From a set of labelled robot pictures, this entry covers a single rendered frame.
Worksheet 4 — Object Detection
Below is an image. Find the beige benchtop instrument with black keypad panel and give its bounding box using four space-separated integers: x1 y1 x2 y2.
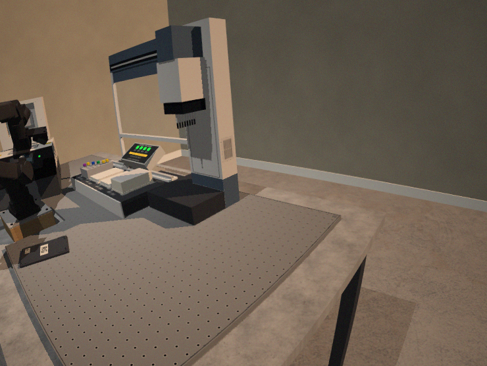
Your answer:
0 97 62 211

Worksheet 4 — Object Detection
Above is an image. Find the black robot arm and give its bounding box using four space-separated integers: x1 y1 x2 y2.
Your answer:
0 99 48 221

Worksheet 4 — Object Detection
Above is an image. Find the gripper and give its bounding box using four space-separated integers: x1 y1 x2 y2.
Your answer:
11 133 32 164

